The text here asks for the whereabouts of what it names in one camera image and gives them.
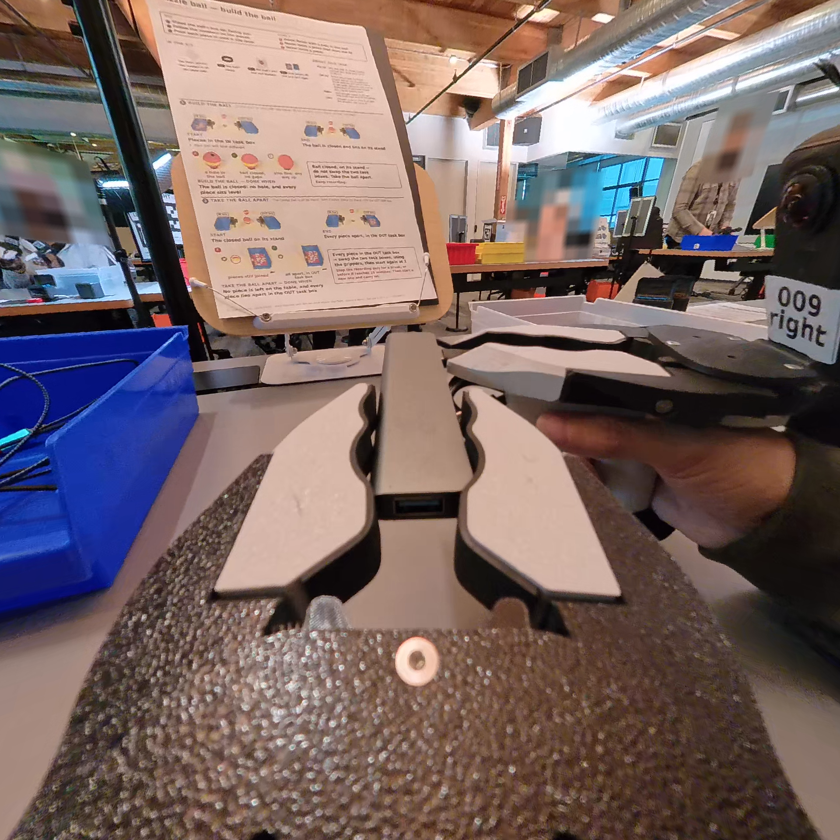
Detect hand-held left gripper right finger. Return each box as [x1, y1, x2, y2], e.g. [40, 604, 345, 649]
[454, 386, 622, 635]

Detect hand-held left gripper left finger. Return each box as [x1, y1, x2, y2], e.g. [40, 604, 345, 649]
[213, 382, 382, 635]

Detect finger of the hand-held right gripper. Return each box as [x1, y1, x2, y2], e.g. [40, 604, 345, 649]
[446, 343, 671, 421]
[436, 325, 651, 353]

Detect grey USB hub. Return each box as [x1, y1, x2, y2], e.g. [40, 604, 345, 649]
[372, 332, 475, 521]

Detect grey desk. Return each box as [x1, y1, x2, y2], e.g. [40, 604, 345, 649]
[0, 364, 840, 829]

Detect person's right hand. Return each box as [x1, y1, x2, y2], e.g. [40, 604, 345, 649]
[537, 414, 799, 550]

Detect clear plastic bin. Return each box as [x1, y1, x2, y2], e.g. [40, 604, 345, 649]
[469, 293, 770, 340]

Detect wooden background table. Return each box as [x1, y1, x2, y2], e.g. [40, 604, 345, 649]
[449, 259, 613, 278]

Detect black pouch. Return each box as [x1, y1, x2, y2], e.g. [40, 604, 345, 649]
[633, 275, 697, 313]

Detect tablet on stand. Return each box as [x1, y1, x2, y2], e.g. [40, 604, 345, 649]
[613, 196, 658, 238]

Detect blue plastic bin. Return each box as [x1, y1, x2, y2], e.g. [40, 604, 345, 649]
[0, 326, 200, 618]

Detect black monitor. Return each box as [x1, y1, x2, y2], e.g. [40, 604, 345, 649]
[744, 163, 783, 232]

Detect printed instruction sheet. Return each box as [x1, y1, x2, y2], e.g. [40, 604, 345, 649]
[146, 0, 439, 321]

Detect silver ceiling ducts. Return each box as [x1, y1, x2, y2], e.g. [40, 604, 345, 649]
[491, 0, 840, 135]

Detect white box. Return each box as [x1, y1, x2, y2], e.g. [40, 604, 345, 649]
[35, 264, 127, 300]

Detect black tripod pole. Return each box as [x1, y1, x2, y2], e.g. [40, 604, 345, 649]
[71, 0, 212, 363]

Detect thin black cable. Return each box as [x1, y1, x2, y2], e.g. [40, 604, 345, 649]
[0, 455, 59, 494]

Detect braided cable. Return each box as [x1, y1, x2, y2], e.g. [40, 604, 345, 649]
[0, 357, 140, 462]

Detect black overhead cable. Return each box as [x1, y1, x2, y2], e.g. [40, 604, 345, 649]
[406, 0, 567, 127]

